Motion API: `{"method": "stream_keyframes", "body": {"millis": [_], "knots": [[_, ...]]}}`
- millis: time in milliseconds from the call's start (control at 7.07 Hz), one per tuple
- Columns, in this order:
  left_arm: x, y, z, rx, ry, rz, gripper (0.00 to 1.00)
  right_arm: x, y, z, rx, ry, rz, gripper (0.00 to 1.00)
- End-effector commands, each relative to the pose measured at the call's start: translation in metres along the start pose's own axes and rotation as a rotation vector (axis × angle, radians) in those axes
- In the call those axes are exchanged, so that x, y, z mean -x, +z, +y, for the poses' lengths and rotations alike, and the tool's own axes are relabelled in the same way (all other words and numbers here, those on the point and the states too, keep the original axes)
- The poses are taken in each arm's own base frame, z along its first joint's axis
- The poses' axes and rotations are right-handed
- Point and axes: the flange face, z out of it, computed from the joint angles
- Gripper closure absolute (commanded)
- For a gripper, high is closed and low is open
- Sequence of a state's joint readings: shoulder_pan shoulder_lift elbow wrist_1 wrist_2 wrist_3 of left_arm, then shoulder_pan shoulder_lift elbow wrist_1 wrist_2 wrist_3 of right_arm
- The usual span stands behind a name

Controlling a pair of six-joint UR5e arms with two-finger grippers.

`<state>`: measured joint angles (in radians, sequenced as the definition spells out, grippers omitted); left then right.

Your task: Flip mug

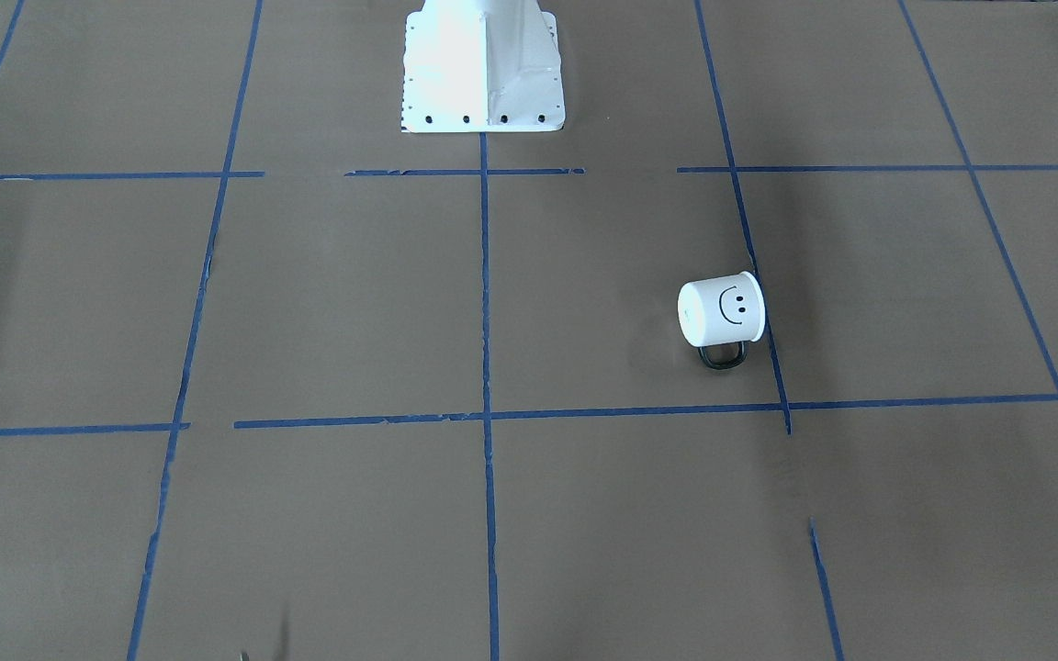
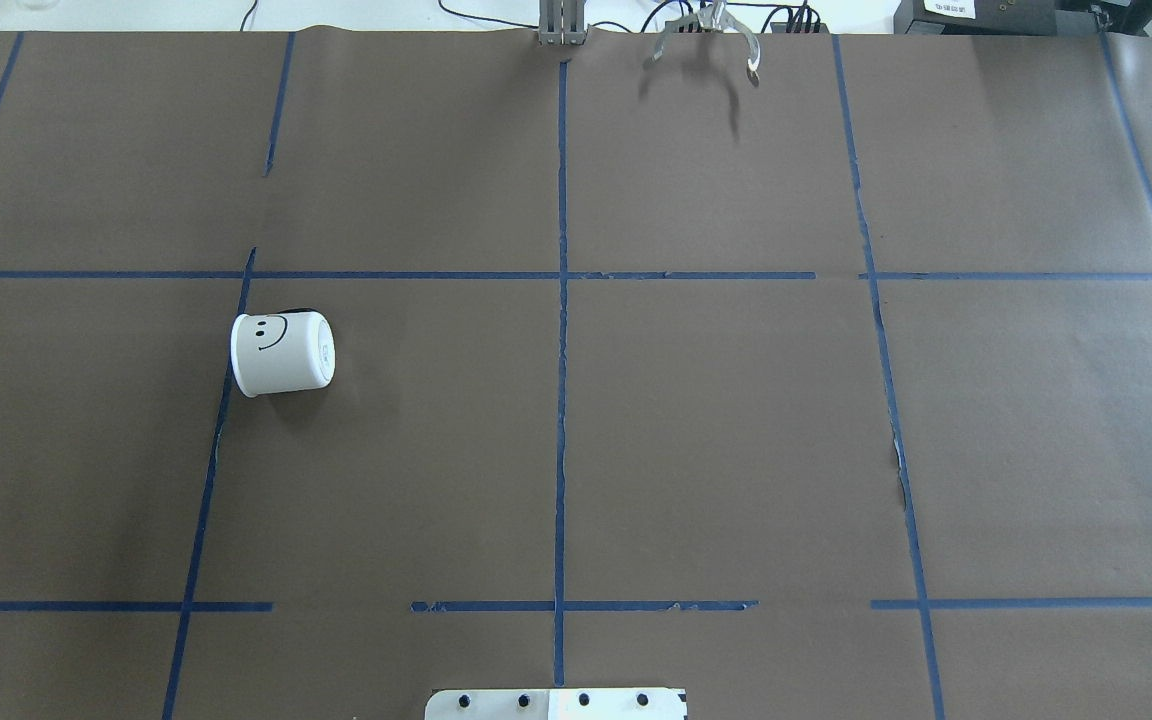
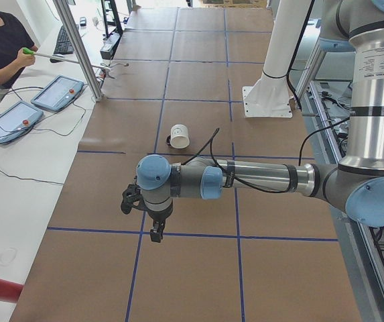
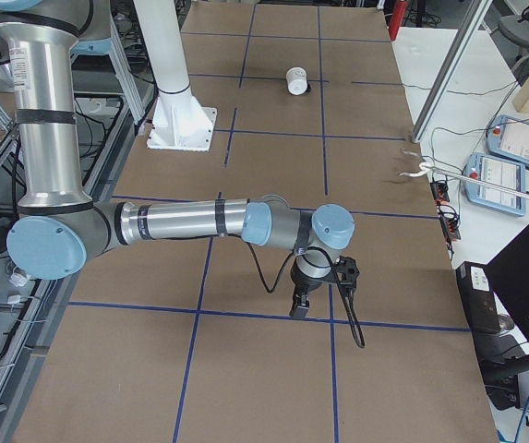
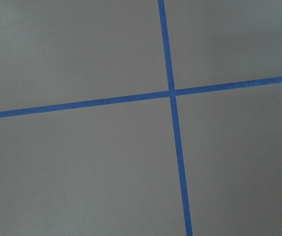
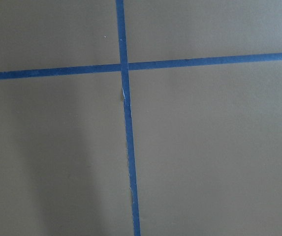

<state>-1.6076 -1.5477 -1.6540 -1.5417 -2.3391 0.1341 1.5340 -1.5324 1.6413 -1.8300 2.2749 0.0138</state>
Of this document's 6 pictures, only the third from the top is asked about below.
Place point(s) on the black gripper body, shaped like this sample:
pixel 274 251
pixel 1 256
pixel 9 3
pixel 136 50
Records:
pixel 158 217

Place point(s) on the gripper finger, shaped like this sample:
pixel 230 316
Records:
pixel 154 232
pixel 160 230

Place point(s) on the white smiley mug black handle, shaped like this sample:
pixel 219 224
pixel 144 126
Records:
pixel 179 137

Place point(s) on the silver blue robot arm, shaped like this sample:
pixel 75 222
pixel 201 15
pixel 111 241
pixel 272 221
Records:
pixel 355 185

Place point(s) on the far blue teach pendant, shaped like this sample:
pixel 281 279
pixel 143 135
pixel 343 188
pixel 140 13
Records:
pixel 58 94

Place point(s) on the blue teach pendant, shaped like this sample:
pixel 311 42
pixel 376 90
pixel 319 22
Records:
pixel 17 120
pixel 58 94

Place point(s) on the near blue teach pendant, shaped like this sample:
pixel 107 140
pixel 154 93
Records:
pixel 17 120

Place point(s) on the black computer mouse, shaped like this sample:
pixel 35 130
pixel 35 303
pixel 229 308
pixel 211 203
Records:
pixel 53 60

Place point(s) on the black keyboard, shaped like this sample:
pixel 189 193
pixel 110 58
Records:
pixel 63 45

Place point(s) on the green handled reacher stick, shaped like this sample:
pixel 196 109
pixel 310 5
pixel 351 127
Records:
pixel 61 58

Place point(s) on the aluminium frame post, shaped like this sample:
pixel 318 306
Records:
pixel 68 22

